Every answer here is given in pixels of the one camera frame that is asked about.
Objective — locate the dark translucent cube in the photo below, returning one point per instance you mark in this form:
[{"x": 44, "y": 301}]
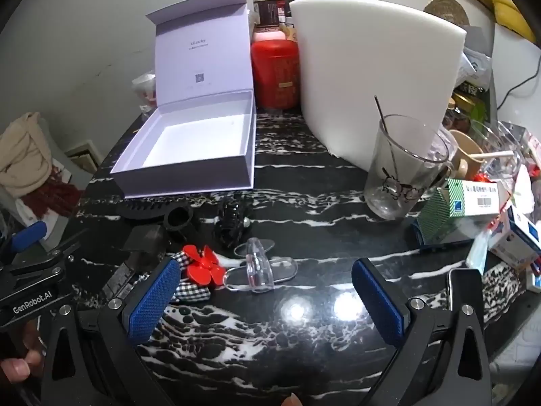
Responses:
[{"x": 146, "y": 239}]

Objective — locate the clear plastic hair clip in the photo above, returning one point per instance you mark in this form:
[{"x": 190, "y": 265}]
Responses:
[{"x": 258, "y": 270}]

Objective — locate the blue white box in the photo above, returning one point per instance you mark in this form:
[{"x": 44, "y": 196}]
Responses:
[{"x": 515, "y": 237}]

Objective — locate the red flower hair clip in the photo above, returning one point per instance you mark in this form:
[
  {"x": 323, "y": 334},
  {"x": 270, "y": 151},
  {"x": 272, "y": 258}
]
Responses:
[{"x": 203, "y": 268}]

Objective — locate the red fringed scarf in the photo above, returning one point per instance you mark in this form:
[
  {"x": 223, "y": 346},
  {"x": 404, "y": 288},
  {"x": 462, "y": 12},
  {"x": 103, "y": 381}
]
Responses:
[{"x": 55, "y": 196}]

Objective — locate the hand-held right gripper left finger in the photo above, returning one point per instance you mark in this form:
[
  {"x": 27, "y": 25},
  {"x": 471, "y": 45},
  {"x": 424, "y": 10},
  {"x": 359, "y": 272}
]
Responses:
[{"x": 154, "y": 300}]

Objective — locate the green white medicine box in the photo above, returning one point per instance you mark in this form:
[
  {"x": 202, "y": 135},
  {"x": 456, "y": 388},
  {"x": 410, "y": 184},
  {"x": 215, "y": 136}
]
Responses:
[{"x": 473, "y": 196}]

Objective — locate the checkered hair bow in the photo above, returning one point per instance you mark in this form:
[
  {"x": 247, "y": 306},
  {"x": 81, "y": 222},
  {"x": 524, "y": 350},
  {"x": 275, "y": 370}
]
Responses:
[{"x": 190, "y": 292}]

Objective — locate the clear glass cup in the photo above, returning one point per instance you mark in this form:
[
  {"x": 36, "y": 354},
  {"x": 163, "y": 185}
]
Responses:
[{"x": 393, "y": 186}]

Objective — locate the pink bottle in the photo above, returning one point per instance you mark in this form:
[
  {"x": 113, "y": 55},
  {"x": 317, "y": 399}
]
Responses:
[{"x": 268, "y": 33}]

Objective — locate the cup in plastic bag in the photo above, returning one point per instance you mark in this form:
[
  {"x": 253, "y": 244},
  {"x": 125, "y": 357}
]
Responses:
[{"x": 146, "y": 89}]

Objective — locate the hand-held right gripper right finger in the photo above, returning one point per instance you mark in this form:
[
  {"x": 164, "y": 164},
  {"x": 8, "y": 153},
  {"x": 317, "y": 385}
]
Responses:
[{"x": 378, "y": 304}]

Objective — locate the person's left hand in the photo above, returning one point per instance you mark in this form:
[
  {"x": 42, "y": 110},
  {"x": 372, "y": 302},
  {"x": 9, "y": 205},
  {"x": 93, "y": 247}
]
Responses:
[{"x": 17, "y": 366}]

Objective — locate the black toothed hair comb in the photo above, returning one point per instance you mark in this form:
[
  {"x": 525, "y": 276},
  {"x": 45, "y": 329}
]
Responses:
[{"x": 143, "y": 210}]

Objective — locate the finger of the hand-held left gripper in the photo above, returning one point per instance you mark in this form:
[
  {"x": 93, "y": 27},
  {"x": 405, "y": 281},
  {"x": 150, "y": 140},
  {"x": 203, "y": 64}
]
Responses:
[
  {"x": 27, "y": 234},
  {"x": 46, "y": 262}
]

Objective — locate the white foam board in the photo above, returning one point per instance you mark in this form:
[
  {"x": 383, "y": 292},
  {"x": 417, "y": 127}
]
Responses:
[{"x": 372, "y": 72}]

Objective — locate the blue face mask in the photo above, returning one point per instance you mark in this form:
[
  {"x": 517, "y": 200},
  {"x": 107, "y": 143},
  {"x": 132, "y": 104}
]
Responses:
[{"x": 477, "y": 249}]

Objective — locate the wooden frame on floor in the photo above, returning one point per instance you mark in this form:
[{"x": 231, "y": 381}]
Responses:
[{"x": 84, "y": 156}]

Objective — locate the beige cloth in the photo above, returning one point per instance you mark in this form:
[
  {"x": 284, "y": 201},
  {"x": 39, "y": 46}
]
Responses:
[{"x": 23, "y": 152}]

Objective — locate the person's right hand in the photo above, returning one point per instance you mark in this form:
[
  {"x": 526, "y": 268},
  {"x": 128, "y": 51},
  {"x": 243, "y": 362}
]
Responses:
[{"x": 291, "y": 400}]

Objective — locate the jar with dark label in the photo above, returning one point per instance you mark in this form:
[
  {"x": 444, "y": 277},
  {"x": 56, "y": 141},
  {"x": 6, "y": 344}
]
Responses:
[{"x": 266, "y": 8}]

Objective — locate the clear plastic container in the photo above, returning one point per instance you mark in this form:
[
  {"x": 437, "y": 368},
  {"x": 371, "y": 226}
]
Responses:
[{"x": 503, "y": 165}]

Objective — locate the round woven mat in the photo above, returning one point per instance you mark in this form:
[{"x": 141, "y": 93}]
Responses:
[{"x": 448, "y": 10}]

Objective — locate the white gift box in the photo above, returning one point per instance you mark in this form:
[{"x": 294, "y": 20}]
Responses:
[{"x": 203, "y": 143}]

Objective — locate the smartphone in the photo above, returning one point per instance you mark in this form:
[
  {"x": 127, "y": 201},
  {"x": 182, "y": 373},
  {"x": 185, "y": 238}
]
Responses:
[{"x": 465, "y": 287}]

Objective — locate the white plastic bag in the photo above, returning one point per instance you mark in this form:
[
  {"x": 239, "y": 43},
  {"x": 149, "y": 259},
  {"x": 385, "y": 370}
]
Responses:
[{"x": 475, "y": 65}]

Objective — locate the black hair claw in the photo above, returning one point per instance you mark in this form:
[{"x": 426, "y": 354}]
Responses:
[{"x": 230, "y": 224}]

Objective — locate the white straw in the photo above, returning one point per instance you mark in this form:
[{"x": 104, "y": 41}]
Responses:
[{"x": 494, "y": 155}]

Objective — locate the red canister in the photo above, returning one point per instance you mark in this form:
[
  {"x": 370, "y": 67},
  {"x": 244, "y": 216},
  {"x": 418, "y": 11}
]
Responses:
[{"x": 274, "y": 72}]

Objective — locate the metal stirrer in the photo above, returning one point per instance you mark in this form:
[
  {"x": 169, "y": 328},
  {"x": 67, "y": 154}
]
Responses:
[{"x": 382, "y": 118}]

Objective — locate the green snack packet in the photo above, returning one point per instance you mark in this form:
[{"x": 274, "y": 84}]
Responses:
[{"x": 469, "y": 101}]

